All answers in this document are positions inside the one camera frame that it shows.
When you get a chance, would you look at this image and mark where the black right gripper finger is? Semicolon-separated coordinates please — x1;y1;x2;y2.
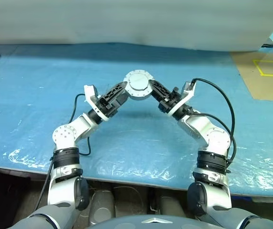
149;79;173;103

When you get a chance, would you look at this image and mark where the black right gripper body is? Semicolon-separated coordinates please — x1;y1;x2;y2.
157;87;185;115

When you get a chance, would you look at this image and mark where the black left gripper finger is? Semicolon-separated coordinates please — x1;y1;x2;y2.
102;81;129;104
113;92;127;108

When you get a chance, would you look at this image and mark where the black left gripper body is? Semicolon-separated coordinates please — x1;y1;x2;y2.
94;94;119;118

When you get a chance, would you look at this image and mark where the round silver metal disc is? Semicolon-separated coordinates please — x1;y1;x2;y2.
123;69;155;94

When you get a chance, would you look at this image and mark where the white foam backdrop sheet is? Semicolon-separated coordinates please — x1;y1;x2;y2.
0;0;273;52

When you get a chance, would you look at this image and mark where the grey rounded shape under table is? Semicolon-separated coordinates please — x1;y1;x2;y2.
89;189;116;226
158;195;190;218

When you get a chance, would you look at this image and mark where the grey robot torso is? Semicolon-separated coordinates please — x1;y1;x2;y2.
85;216;200;229

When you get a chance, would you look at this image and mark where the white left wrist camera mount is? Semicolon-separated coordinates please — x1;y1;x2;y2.
83;84;111;120

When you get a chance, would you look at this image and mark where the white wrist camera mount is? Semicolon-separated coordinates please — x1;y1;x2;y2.
83;84;111;120
168;80;196;118

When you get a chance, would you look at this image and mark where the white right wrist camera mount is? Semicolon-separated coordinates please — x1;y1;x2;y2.
168;80;196;118

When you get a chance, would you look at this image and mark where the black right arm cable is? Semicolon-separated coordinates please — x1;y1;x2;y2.
190;78;237;166

